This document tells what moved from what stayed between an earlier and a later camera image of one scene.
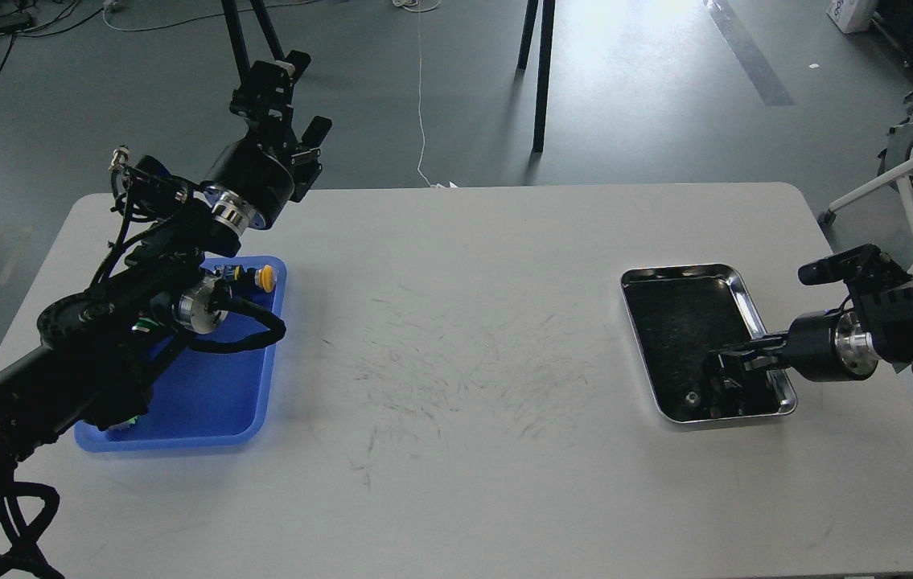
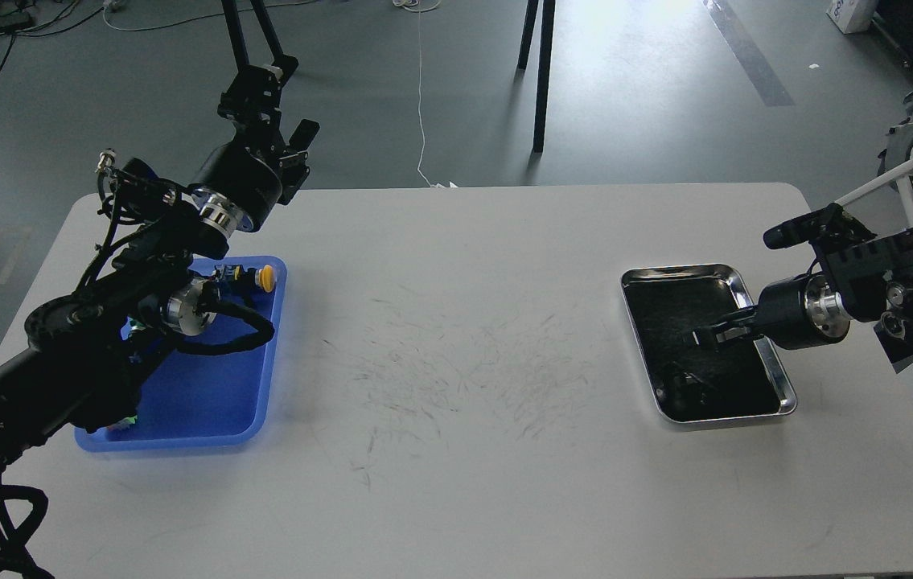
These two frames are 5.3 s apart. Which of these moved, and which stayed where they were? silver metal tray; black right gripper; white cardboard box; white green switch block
Moved: black right gripper
Stayed: silver metal tray; white cardboard box; white green switch block
